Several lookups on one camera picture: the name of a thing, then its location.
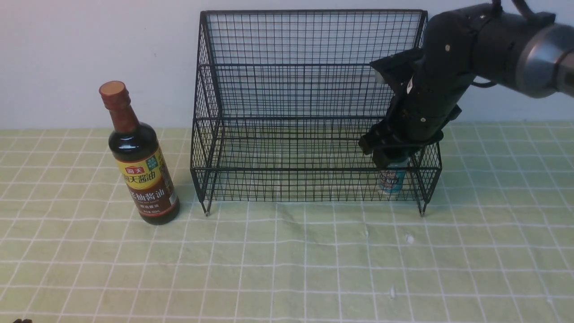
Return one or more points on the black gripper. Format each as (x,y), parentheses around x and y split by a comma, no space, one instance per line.
(426,90)

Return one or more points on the small green-capped seasoning bottle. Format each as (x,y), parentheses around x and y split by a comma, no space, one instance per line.
(391,179)

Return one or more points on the dark soy sauce bottle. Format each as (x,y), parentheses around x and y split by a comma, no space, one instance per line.
(136,149)

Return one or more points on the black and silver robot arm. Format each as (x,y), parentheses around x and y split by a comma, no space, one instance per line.
(480,45)

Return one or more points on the green checkered tablecloth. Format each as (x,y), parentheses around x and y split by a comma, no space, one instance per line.
(496,245)

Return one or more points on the black wire mesh shelf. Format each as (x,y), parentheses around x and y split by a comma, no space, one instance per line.
(282,98)

